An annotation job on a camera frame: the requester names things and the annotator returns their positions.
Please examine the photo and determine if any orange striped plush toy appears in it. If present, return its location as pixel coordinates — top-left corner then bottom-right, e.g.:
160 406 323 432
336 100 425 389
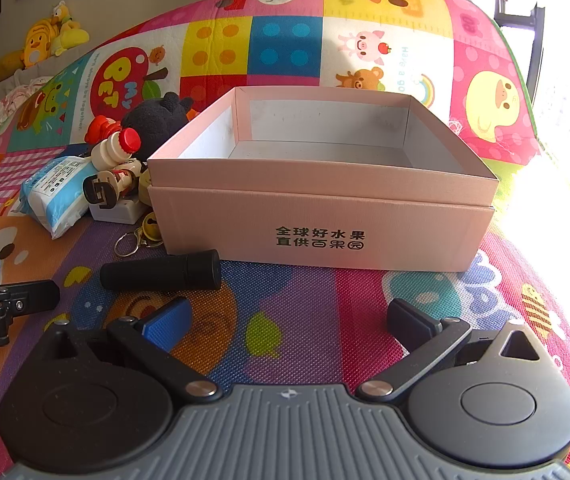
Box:
21 17 64 69

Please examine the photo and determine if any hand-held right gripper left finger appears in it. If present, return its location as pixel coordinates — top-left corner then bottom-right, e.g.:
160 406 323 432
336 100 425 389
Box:
40 296 220 403

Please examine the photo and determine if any keyring with golden bell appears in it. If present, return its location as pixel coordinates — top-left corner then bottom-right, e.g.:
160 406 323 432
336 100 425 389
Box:
114 212 166 257

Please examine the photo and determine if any pink white cloth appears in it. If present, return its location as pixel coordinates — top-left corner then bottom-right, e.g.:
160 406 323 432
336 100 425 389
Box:
0 76 54 127

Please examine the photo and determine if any colourful cartoon play mat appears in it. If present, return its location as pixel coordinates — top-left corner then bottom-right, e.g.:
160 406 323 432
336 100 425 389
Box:
0 0 570 480

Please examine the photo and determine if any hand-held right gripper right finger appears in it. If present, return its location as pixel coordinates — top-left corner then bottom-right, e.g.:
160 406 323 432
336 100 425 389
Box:
355 297 542 403

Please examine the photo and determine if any black cylinder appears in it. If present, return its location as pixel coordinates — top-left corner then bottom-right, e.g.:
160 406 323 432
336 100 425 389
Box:
100 249 222 292

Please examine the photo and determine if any yellow green plush toy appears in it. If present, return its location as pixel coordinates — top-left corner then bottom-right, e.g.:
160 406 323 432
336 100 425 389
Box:
50 2 90 58

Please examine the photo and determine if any yellow pudding toy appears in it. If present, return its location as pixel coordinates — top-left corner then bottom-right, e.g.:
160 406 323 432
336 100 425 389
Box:
82 157 144 209

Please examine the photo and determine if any dark window frame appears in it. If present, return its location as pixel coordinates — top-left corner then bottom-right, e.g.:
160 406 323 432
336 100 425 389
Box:
495 0 556 92

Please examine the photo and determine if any black plush toy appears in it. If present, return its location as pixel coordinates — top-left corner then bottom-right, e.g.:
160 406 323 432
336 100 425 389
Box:
121 91 201 162

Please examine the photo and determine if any red and orange toy figure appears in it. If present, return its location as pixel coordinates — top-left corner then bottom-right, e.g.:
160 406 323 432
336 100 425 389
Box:
84 115 117 145

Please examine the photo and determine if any pink cardboard box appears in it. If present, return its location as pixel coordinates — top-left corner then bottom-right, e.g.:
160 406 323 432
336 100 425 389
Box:
146 86 500 273

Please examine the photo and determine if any blue tissue pack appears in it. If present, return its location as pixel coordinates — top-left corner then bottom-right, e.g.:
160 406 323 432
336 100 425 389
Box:
19 156 91 240

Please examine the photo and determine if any white toy bottle red cap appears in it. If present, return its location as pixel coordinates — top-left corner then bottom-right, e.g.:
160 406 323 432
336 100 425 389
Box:
90 127 142 171

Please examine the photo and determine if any white battery charger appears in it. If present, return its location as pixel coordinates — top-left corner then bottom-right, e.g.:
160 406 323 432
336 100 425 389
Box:
89 197 149 225

